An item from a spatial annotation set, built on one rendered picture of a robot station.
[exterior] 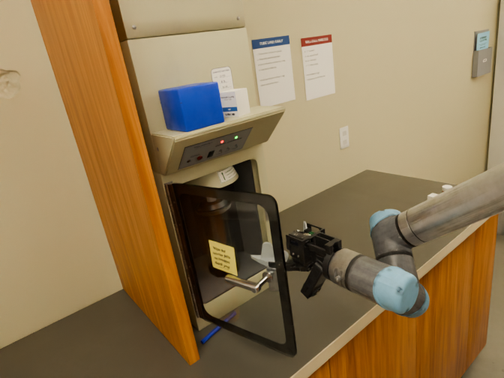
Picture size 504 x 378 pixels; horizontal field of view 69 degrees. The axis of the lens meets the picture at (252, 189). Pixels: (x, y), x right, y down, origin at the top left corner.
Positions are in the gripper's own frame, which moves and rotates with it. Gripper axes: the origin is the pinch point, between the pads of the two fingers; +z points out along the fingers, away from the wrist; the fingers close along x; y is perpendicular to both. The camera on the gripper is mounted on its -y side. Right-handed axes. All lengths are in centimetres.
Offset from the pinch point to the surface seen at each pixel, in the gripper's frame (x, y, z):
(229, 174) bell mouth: -2.8, 14.6, 19.6
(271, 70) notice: -58, 38, 60
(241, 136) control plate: -1.8, 26.6, 9.3
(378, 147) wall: -134, -17, 61
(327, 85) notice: -93, 26, 60
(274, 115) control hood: -10.4, 30.1, 6.0
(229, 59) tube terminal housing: -7.3, 44.6, 16.9
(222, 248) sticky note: 13.9, 4.8, 1.8
